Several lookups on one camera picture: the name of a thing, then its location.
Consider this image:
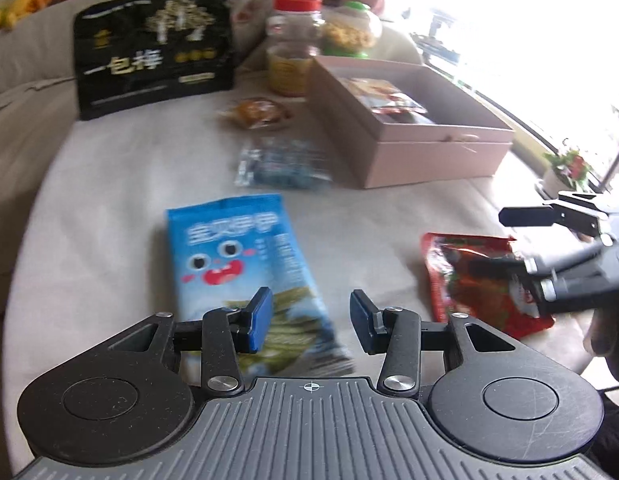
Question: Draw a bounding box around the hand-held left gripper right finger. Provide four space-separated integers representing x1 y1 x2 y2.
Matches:
349 289 520 395

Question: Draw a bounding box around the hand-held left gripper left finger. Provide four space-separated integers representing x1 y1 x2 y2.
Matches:
107 286 275 396

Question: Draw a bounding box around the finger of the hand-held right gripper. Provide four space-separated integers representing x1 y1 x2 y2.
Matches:
457 252 560 318
498 191 615 237

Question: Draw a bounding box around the blue cartoon snack packet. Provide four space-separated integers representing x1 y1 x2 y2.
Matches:
164 194 355 376

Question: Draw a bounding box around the pink cardboard box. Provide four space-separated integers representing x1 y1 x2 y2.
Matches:
307 55 515 191

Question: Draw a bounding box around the white and red snack packet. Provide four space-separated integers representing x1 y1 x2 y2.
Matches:
339 76 433 126

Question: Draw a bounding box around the person's right hand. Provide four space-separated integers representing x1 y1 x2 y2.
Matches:
584 302 619 361

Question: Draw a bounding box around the small potted plant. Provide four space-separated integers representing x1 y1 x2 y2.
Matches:
542 145 595 193

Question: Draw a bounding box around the person's dark clothing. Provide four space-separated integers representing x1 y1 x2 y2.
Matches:
584 360 619 476

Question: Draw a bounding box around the small clear blue packet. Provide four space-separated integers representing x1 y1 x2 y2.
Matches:
234 137 335 192

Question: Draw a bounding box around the beige tablecloth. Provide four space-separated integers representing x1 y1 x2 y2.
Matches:
4 67 615 471

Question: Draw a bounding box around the orange brown snack packet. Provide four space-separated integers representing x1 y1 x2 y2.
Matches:
220 96 295 131

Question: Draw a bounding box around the yellow label container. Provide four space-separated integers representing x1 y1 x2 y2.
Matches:
266 44 315 98

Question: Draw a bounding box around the round jar with green lid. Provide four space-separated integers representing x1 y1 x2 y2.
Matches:
319 1 384 58

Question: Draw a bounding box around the large black snack bag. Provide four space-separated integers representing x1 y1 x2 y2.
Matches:
72 0 236 122

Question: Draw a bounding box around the clear jar with red lid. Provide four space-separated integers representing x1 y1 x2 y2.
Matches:
266 0 324 61

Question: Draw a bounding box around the yellow plush toy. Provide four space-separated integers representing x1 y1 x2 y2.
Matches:
0 0 55 33

